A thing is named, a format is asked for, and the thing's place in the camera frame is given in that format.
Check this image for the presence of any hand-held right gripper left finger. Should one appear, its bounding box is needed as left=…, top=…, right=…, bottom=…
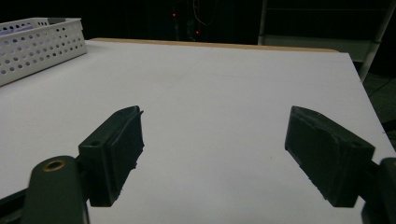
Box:
left=78, top=105, right=146, bottom=208

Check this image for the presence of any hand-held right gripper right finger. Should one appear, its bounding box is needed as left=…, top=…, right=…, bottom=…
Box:
left=284, top=105, right=376, bottom=208

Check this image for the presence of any white perforated plastic basket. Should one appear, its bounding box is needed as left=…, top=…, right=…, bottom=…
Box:
left=0, top=17, right=88, bottom=88

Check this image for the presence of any white table sheet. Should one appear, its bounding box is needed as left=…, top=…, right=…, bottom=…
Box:
left=0, top=39, right=393, bottom=224

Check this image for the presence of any white metal desk frame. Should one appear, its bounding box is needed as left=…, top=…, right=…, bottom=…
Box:
left=257, top=0, right=396, bottom=84

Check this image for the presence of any thin hanging cable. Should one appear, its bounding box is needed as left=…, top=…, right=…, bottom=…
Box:
left=191, top=0, right=219, bottom=27

